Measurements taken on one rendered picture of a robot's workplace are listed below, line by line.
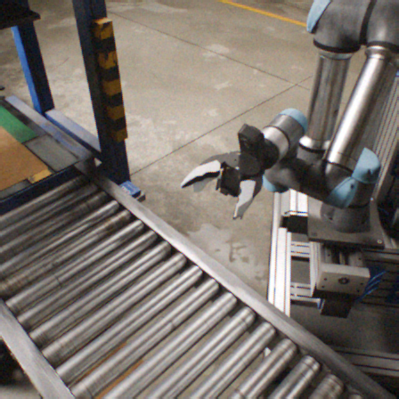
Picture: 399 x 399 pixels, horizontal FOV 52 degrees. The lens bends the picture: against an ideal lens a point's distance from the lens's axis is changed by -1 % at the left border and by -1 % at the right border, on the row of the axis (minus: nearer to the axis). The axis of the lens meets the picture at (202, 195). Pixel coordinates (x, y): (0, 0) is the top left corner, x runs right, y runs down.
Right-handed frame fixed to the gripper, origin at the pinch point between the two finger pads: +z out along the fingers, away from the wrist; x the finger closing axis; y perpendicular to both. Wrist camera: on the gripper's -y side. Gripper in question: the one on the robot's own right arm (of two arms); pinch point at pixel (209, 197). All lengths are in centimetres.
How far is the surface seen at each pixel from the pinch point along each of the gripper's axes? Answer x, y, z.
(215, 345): -9.9, 42.7, 2.4
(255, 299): -11.1, 42.5, -14.2
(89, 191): 57, 53, -20
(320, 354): -31, 40, -10
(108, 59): 70, 18, -45
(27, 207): 67, 54, -2
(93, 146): 86, 66, -48
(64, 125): 110, 69, -52
